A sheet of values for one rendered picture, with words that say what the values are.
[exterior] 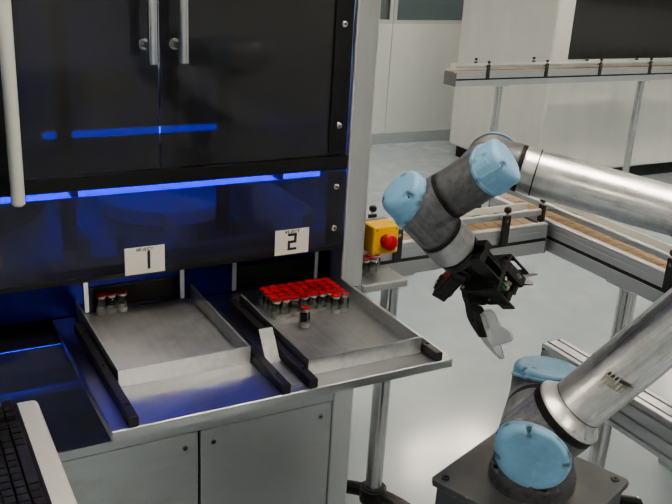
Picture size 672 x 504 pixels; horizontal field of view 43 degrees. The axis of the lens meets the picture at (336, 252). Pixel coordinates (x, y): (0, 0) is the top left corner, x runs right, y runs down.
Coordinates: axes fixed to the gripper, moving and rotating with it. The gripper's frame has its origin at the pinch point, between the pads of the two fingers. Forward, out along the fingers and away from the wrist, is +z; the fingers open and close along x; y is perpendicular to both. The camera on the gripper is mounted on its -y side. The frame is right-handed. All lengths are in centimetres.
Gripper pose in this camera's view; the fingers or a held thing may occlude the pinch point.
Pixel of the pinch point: (514, 321)
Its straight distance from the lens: 148.8
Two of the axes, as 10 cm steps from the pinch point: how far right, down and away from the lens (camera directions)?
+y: 6.5, -0.7, -7.6
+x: 4.2, -8.0, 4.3
